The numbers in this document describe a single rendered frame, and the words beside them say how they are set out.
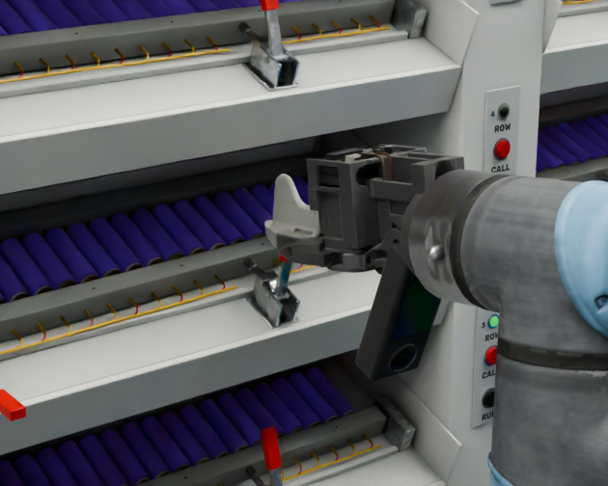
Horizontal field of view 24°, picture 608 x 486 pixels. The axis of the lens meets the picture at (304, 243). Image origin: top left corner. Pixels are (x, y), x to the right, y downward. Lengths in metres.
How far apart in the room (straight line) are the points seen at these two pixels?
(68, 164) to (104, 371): 0.17
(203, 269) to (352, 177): 0.22
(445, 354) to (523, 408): 0.43
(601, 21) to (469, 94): 0.20
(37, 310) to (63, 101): 0.17
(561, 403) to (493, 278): 0.09
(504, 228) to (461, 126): 0.35
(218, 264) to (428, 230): 0.29
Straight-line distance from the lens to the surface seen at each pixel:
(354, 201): 0.98
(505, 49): 1.23
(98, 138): 1.01
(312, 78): 1.12
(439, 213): 0.91
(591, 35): 1.33
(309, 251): 1.02
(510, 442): 0.87
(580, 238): 0.82
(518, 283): 0.85
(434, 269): 0.92
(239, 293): 1.16
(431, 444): 1.33
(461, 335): 1.28
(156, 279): 1.13
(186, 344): 1.11
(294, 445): 1.28
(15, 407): 0.97
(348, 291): 1.20
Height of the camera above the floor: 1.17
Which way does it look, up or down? 19 degrees down
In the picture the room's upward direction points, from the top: straight up
